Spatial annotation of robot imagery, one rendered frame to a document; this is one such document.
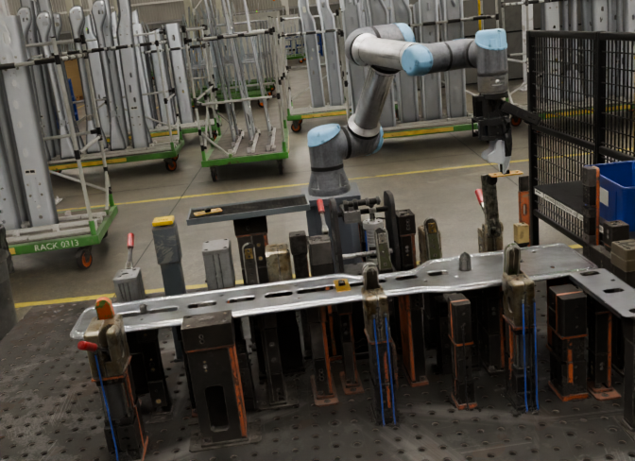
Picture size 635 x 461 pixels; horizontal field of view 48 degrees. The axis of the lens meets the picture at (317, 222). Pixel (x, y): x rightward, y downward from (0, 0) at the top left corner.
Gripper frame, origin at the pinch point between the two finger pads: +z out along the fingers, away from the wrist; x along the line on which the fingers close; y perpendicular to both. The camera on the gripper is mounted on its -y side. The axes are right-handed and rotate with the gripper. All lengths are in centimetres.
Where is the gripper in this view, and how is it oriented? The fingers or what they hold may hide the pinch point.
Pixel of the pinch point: (505, 167)
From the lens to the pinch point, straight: 192.0
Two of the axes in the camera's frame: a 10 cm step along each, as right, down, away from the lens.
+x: 1.0, 2.7, -9.6
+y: -9.9, 1.4, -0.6
